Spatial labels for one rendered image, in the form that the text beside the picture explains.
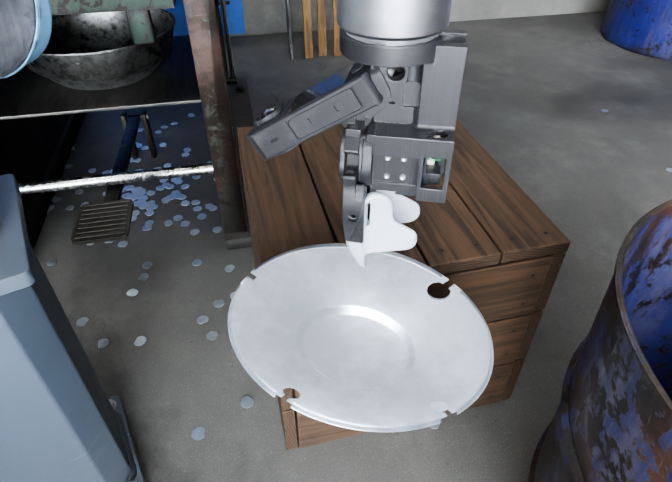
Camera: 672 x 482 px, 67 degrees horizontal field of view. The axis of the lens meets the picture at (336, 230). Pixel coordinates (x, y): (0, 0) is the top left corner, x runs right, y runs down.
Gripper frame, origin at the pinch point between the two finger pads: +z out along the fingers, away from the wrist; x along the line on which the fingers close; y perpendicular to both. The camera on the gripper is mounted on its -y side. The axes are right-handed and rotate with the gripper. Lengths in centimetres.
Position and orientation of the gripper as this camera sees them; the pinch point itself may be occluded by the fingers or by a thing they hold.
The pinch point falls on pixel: (356, 249)
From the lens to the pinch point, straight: 47.1
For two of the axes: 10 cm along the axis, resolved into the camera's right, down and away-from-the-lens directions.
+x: 1.8, -6.1, 7.7
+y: 9.8, 1.1, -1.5
